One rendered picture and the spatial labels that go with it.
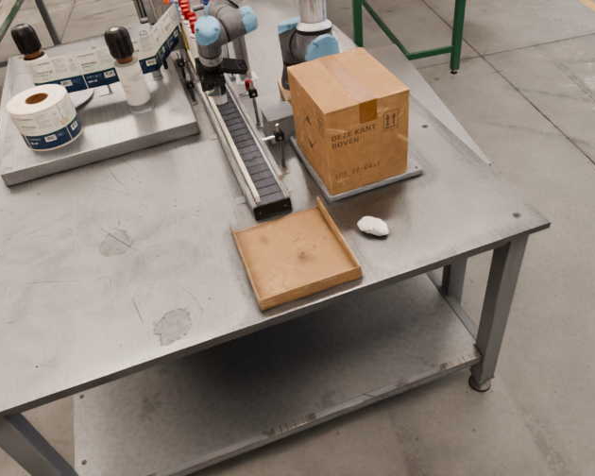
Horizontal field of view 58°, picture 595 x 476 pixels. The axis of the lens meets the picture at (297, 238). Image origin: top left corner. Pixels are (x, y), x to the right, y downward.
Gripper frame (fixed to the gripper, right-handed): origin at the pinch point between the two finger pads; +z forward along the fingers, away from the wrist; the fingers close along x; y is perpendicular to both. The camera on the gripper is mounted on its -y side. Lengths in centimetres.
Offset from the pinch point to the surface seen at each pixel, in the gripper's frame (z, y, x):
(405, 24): 189, -186, -141
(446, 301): 29, -56, 92
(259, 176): -18.2, 0.4, 42.6
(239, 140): -7.3, 0.9, 23.6
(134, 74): -2.3, 26.9, -14.7
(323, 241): -29, -8, 71
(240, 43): 9.3, -14.3, -24.9
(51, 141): 3, 60, -1
